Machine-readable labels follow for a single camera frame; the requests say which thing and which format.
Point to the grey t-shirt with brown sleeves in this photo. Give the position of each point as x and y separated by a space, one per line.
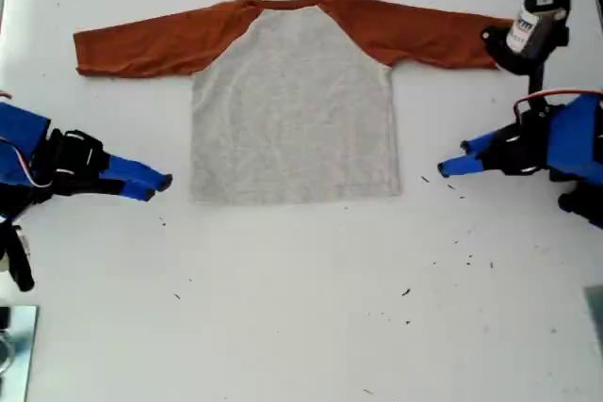
292 115

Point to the arm camera stalk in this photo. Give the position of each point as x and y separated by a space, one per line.
513 63
23 277

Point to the black clamp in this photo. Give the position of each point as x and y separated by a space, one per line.
4 318

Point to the shiny steel plate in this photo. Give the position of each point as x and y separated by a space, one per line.
23 350

